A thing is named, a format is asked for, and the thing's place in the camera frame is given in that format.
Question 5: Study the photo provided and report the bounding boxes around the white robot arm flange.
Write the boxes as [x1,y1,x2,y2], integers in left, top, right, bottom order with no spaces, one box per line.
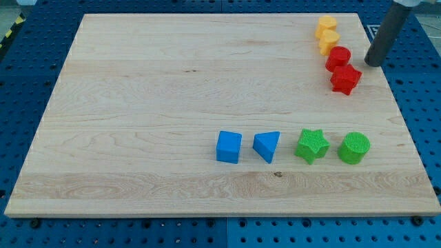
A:
[393,0,424,8]

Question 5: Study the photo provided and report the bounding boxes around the green star block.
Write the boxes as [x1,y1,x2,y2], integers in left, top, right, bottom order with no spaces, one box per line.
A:
[294,129,330,165]

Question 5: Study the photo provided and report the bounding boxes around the red star block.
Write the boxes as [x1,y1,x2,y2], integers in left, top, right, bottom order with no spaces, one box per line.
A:
[330,64,362,95]

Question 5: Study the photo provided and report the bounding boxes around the blue cube block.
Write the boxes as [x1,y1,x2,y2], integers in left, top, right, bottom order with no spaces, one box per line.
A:
[216,131,242,164]

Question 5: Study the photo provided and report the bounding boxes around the blue triangle block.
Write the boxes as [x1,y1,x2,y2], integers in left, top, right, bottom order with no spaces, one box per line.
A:
[253,132,280,164]

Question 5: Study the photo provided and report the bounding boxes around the light wooden board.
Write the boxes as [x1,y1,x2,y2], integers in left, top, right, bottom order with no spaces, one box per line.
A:
[5,13,440,218]

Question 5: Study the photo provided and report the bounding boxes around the green cylinder block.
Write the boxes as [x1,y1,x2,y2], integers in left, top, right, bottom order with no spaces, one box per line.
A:
[338,132,371,165]

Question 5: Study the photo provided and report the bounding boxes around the red cylinder block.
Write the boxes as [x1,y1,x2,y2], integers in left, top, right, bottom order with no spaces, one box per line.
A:
[325,46,351,72]

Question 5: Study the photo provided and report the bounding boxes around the yellow heart block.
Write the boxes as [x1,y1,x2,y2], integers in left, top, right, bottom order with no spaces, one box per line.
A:
[318,29,340,56]

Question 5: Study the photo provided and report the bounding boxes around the yellow hexagon block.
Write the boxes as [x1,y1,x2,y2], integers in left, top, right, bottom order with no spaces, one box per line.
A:
[315,15,338,39]

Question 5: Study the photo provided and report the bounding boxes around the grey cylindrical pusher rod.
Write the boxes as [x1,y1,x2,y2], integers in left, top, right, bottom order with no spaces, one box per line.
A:
[365,2,411,67]

